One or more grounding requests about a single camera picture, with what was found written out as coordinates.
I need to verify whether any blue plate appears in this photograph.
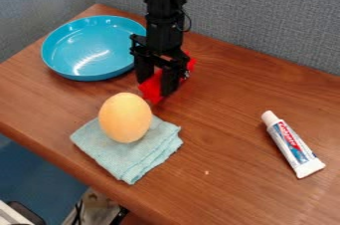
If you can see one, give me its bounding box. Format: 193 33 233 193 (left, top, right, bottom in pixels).
41 15 146 82

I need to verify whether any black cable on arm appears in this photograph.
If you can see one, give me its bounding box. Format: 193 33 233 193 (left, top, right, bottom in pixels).
178 6 193 34

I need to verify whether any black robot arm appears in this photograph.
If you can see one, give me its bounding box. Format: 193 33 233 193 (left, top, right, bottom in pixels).
130 0 189 98

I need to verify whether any orange egg-shaped object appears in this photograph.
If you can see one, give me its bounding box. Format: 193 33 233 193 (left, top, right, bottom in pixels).
98 93 153 143

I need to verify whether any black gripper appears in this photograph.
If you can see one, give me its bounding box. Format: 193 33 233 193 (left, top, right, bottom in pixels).
130 13 184 97

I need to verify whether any light blue folded cloth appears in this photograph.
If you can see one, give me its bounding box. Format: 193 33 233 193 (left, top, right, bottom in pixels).
70 116 182 185

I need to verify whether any grey object under table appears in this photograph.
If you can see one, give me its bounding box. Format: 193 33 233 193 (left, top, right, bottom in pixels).
60 187 122 225

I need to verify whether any red rectangular block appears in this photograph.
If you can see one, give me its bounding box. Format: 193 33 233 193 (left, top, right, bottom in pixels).
134 50 194 104

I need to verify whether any white toothpaste tube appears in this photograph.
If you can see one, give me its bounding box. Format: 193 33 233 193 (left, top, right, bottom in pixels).
261 111 325 179

